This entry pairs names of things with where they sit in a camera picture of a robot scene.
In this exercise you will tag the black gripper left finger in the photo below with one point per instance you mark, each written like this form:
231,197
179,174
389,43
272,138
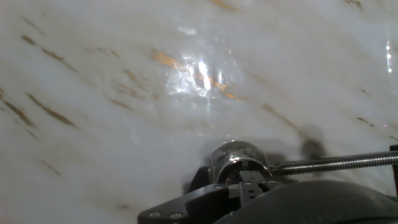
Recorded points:
199,202

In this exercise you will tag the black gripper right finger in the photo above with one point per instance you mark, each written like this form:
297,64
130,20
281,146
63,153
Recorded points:
250,189

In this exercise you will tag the small clear glass jar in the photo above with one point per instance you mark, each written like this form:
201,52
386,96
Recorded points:
214,152

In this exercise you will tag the black C-clamp with steel screw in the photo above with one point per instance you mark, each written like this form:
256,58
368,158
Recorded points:
342,161

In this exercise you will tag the marble pattern board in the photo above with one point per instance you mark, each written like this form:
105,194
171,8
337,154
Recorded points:
93,93

